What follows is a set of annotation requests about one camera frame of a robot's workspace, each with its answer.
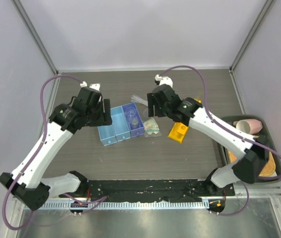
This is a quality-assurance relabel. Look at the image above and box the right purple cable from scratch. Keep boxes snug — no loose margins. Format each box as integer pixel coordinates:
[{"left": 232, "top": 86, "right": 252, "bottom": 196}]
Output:
[{"left": 161, "top": 65, "right": 281, "bottom": 216}]

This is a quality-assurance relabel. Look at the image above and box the pink paper cup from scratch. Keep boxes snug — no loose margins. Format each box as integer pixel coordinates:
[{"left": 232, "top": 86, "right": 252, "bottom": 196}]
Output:
[{"left": 233, "top": 119, "right": 263, "bottom": 135}]

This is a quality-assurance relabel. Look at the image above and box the clear plastic pipettes bundle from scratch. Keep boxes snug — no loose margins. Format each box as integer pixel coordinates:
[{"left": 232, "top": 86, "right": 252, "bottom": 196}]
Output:
[{"left": 131, "top": 94, "right": 148, "bottom": 107}]

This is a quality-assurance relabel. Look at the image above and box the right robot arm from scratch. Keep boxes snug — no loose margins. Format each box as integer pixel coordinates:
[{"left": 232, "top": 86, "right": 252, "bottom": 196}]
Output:
[{"left": 147, "top": 84, "right": 269, "bottom": 196}]

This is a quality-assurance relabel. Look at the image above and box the yellow test tube rack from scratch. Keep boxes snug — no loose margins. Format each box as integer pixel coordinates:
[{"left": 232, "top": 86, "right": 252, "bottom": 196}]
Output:
[{"left": 168, "top": 97, "right": 202, "bottom": 143}]

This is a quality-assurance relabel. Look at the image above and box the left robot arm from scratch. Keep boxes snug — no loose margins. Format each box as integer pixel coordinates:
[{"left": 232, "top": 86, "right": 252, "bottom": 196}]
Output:
[{"left": 0, "top": 83, "right": 112, "bottom": 211}]

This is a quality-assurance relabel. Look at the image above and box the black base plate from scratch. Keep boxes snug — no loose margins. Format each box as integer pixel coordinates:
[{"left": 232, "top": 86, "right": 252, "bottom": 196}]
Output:
[{"left": 70, "top": 179, "right": 235, "bottom": 203}]

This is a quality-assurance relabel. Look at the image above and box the small clear glass beaker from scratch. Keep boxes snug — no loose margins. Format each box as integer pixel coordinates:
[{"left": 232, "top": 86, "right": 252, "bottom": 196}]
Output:
[{"left": 130, "top": 117, "right": 139, "bottom": 130}]

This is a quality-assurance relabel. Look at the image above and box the dark grey tray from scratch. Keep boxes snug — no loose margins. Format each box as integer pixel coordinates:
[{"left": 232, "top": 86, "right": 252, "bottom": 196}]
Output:
[{"left": 217, "top": 114, "right": 281, "bottom": 184}]

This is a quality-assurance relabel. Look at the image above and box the plastic bag with gloves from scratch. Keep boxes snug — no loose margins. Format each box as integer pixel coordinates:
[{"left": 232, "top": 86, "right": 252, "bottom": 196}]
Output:
[{"left": 143, "top": 118, "right": 161, "bottom": 138}]

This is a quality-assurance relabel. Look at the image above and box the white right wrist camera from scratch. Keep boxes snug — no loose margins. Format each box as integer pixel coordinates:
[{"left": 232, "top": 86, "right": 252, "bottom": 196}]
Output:
[{"left": 155, "top": 74, "right": 173, "bottom": 88}]

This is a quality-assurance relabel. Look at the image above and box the blue three-compartment organizer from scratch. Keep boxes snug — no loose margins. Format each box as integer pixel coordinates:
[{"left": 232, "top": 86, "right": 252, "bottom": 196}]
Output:
[{"left": 98, "top": 103, "right": 145, "bottom": 146}]

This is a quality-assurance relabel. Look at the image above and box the white slotted cable duct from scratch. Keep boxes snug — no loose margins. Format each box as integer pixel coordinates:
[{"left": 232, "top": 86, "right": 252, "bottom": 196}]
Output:
[{"left": 39, "top": 199, "right": 209, "bottom": 210}]

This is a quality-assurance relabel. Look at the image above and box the larger clear glass beaker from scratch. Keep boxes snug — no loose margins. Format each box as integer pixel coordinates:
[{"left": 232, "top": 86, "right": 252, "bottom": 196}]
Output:
[{"left": 124, "top": 107, "right": 137, "bottom": 118}]

